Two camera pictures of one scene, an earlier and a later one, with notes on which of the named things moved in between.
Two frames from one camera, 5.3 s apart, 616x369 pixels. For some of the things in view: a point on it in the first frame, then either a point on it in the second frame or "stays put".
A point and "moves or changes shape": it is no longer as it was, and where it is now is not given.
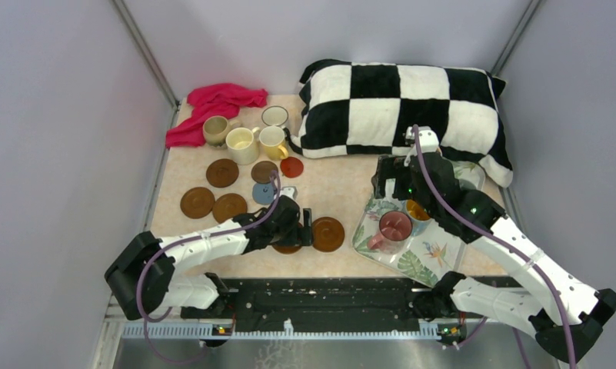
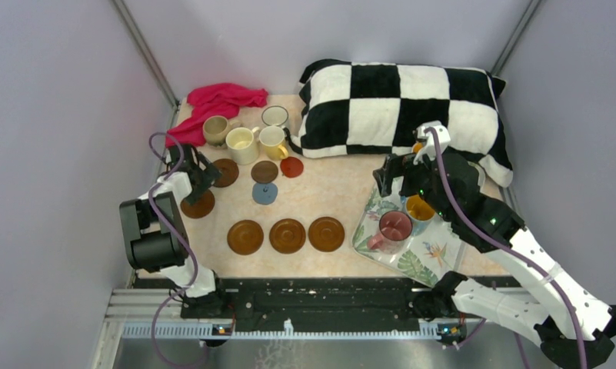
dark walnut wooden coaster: [261, 171] stays put
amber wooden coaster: [327, 234] stays put
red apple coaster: [291, 167] stays put
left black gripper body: [292, 235] to [206, 177]
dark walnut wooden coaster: [222, 173] stays put
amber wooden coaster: [228, 205] moves or changes shape
